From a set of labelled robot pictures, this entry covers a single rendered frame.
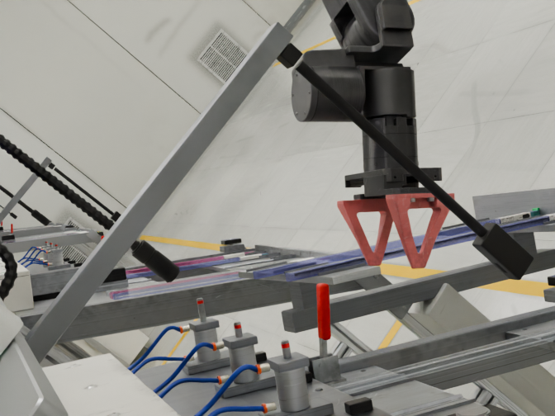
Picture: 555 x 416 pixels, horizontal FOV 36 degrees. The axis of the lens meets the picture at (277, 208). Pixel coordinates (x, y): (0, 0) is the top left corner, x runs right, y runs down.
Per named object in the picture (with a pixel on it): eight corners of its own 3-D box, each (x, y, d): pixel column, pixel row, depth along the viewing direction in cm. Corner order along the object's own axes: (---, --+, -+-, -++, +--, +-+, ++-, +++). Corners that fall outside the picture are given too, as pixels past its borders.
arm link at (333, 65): (408, -5, 89) (373, 34, 96) (304, -12, 85) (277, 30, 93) (428, 101, 86) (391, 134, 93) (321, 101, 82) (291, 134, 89)
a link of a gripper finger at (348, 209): (366, 268, 88) (362, 177, 88) (338, 267, 95) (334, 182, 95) (424, 265, 91) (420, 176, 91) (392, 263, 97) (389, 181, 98)
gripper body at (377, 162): (386, 186, 84) (382, 111, 84) (343, 192, 93) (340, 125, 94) (444, 186, 86) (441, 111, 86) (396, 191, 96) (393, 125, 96)
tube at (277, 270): (535, 216, 141) (533, 208, 141) (541, 216, 140) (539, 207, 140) (253, 279, 122) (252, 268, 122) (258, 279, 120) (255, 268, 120)
